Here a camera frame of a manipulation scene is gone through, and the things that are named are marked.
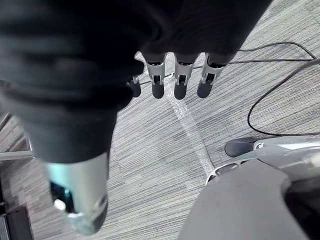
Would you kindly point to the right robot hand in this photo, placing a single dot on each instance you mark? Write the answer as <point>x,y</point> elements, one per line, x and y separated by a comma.
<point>75,75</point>

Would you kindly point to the clear floor tape strip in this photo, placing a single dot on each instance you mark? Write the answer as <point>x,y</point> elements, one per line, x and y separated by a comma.
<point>190,127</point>

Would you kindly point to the black equipment case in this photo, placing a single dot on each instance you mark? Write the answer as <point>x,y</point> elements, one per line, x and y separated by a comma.
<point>15,220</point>

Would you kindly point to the dark robot foot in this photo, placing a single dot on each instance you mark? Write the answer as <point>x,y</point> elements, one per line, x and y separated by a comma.
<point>239,146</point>

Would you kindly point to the silver robot leg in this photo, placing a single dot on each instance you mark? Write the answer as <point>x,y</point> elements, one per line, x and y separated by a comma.
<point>250,200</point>

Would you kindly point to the silver metal frame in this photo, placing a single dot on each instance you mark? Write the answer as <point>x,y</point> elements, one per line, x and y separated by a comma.
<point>15,150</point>

